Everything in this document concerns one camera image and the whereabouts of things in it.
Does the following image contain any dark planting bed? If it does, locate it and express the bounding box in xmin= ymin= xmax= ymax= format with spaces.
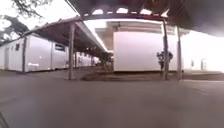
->
xmin=80 ymin=71 xmax=224 ymax=82

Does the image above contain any white building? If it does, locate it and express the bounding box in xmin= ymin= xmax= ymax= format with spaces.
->
xmin=0 ymin=33 xmax=101 ymax=73
xmin=112 ymin=19 xmax=224 ymax=74

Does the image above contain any grey concrete path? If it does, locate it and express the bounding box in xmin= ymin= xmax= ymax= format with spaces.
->
xmin=0 ymin=67 xmax=224 ymax=128

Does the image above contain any dark leafy plant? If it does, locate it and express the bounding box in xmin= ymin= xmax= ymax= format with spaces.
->
xmin=156 ymin=50 xmax=175 ymax=74

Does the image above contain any side canopy roof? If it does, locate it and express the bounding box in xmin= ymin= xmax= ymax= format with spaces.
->
xmin=0 ymin=16 xmax=110 ymax=58

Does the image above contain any dark covered walkway roof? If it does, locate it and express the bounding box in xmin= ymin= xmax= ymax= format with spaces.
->
xmin=65 ymin=0 xmax=224 ymax=38

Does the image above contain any tree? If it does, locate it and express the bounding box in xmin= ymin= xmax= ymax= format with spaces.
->
xmin=0 ymin=0 xmax=54 ymax=43

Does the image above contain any canopy support post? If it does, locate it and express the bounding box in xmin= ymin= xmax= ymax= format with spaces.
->
xmin=161 ymin=18 xmax=170 ymax=81
xmin=67 ymin=22 xmax=77 ymax=81
xmin=175 ymin=26 xmax=184 ymax=81

